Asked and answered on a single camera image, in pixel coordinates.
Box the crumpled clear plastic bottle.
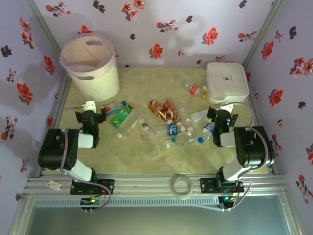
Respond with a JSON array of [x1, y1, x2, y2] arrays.
[[176, 101, 194, 125]]

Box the aluminium frame rail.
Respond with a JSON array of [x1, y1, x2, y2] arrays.
[[24, 173, 289, 196]]

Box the left arm lilac cable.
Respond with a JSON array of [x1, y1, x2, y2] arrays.
[[60, 104, 112, 209]]

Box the frosted clear plastic bottle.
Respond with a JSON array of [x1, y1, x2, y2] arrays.
[[116, 106, 145, 139]]

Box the green soda bottle yellow cap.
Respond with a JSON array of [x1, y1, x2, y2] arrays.
[[110, 103, 135, 128]]

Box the brown drink can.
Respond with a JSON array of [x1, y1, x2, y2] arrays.
[[162, 98, 180, 123], [148, 99, 169, 120]]

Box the slotted grey cable duct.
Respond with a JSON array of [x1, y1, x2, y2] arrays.
[[33, 197, 221, 208]]

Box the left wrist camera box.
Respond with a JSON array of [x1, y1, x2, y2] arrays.
[[81, 100, 96, 112]]

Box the clear tape roll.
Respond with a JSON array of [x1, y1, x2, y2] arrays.
[[171, 174, 193, 196]]

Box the small clear bottle white cap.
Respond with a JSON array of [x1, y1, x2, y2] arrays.
[[138, 118, 161, 155]]

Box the white paper tag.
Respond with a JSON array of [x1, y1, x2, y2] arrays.
[[47, 180, 62, 191]]

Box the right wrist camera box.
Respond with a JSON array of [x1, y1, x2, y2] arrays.
[[220, 101, 234, 113]]

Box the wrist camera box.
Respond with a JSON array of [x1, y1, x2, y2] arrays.
[[81, 100, 96, 112], [220, 101, 234, 113]]

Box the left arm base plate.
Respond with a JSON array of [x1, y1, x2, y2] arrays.
[[70, 178, 115, 196]]

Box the right arm lilac cable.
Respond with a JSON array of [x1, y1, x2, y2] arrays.
[[221, 101, 269, 212]]

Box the clear bottle with green label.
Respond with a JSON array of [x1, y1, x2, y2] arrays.
[[165, 129, 199, 149]]

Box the arm lilac cable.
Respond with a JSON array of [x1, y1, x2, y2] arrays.
[[60, 104, 112, 209], [221, 101, 269, 212]]

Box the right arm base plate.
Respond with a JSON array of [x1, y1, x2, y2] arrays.
[[200, 177, 245, 194]]

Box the Fiji water bottle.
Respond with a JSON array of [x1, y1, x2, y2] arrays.
[[99, 100, 128, 116]]

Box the white lidded plastic container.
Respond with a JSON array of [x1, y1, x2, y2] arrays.
[[203, 62, 250, 103]]

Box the aluminium corner post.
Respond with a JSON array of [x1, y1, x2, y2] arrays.
[[243, 0, 287, 71], [25, 0, 71, 98]]

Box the clear bottle with blue cap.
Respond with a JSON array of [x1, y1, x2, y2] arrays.
[[197, 122, 216, 144]]

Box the white bin with purple liner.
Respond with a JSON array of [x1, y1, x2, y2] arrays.
[[59, 30, 120, 103]]

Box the clear bottle with red label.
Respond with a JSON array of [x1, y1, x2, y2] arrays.
[[182, 80, 208, 99]]

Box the clear bottle with blue label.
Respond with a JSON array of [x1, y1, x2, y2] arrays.
[[153, 123, 194, 138]]

